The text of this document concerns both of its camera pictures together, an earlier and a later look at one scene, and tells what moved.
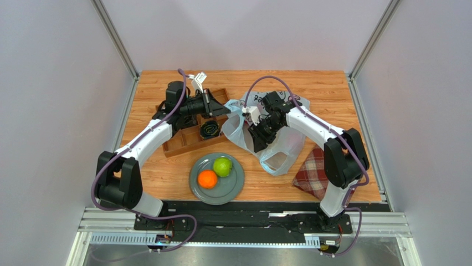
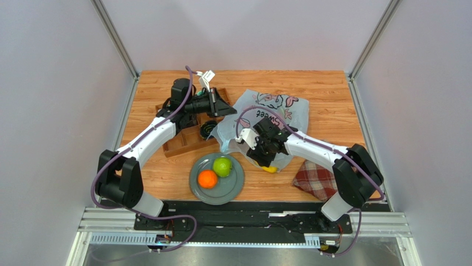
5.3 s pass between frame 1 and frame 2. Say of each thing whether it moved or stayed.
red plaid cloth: stayed
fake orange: stayed
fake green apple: stayed
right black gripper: moved
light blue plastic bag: moved
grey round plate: stayed
